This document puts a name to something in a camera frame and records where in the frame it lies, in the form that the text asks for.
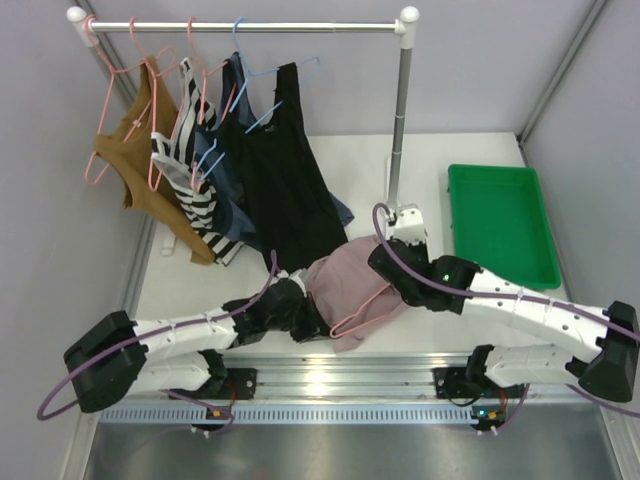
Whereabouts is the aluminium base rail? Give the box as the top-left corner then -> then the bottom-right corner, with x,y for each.
115,352 -> 621,401

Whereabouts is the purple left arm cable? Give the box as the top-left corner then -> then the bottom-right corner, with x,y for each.
37,249 -> 281,436

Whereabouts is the brown tank top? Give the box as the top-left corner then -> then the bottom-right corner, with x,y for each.
94,56 -> 213,265

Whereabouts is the perforated cable duct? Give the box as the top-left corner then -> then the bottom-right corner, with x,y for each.
99,402 -> 504,426

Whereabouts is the navy blue tank top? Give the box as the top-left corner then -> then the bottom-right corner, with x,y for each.
203,53 -> 347,269

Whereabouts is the black white striped top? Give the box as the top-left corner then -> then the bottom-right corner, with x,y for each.
151,57 -> 242,266

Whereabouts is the blue wire hanger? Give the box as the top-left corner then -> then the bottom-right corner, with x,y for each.
197,16 -> 321,181

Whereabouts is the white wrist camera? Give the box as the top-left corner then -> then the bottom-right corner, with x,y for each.
385,204 -> 428,246
276,268 -> 310,290

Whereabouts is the pink wire hanger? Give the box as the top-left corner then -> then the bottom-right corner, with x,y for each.
329,284 -> 391,339

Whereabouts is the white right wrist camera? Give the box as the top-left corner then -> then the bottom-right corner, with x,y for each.
385,204 -> 428,246

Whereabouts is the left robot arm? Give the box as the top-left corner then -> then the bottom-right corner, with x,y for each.
63,278 -> 329,413

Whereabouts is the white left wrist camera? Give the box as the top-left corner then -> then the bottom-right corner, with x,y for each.
276,268 -> 310,290

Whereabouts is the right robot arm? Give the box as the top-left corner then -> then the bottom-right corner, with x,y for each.
368,239 -> 639,403

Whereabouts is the pink hanger far left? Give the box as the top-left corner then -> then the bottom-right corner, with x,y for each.
76,14 -> 150,185

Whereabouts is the pink tank top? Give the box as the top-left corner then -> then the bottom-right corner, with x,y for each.
307,236 -> 406,353

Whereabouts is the black tank top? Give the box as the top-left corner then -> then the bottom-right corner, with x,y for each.
218,63 -> 347,272

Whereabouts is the white metal clothes rack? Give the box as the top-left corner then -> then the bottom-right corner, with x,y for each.
66,5 -> 420,212

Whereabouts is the green plastic tray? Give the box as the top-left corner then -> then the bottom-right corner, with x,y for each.
448,164 -> 562,291

